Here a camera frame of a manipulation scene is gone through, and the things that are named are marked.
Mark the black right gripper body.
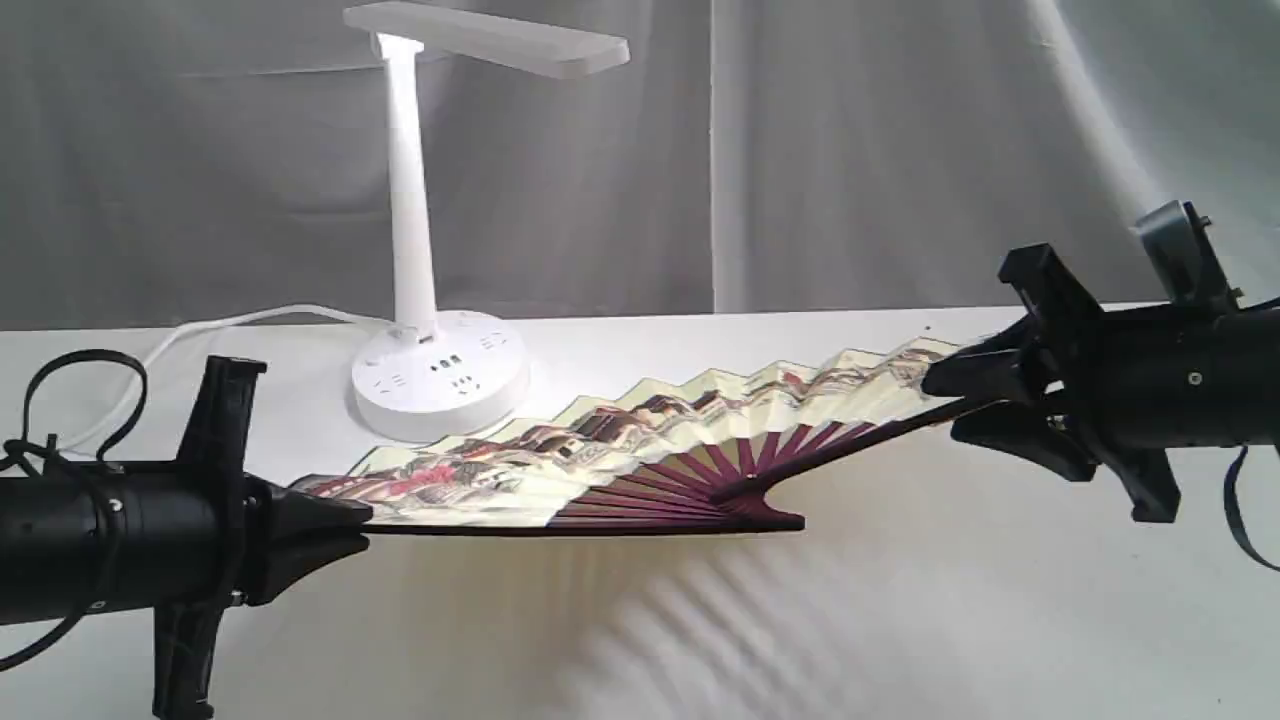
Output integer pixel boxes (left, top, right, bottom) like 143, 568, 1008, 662
998, 243, 1216, 524

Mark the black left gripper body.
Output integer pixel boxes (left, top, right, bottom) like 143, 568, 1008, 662
102, 356, 266, 719

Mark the painted paper folding fan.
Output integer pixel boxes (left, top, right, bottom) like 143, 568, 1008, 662
292, 337, 959, 537

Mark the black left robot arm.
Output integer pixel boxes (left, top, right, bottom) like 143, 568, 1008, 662
1, 356, 372, 719

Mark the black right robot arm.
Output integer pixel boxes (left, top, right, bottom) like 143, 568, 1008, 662
922, 243, 1277, 523

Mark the white desk lamp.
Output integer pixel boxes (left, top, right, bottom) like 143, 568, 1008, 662
343, 1, 630, 443

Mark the grey backdrop curtain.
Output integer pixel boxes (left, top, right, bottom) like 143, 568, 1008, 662
1, 1, 1279, 331

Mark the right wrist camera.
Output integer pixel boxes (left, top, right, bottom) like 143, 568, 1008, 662
1135, 200, 1240, 315

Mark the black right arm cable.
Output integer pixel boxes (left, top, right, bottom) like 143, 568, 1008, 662
1222, 445, 1280, 573

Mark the thin white cable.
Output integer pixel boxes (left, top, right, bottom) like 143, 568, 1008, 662
55, 306, 393, 454

